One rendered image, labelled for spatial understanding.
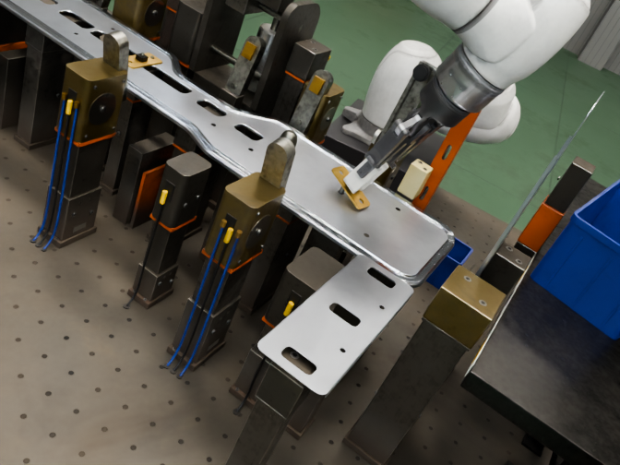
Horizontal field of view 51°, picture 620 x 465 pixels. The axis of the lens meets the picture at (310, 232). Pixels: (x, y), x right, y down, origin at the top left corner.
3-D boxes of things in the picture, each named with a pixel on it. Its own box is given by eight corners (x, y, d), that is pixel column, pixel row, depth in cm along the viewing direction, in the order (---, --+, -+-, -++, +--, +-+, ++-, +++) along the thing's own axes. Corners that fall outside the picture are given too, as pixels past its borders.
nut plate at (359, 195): (329, 169, 108) (334, 165, 108) (342, 166, 111) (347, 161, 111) (358, 209, 107) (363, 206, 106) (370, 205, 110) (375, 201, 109)
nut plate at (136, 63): (132, 69, 118) (133, 63, 117) (117, 59, 119) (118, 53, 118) (163, 63, 125) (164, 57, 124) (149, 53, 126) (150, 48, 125)
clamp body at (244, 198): (152, 360, 107) (208, 192, 88) (196, 327, 116) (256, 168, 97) (182, 384, 105) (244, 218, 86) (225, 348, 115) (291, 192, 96)
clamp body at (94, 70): (22, 237, 118) (46, 65, 99) (73, 216, 128) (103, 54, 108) (47, 257, 116) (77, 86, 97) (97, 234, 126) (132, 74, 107)
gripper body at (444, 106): (453, 70, 98) (411, 110, 104) (426, 73, 91) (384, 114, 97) (482, 110, 97) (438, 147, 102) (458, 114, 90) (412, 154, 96)
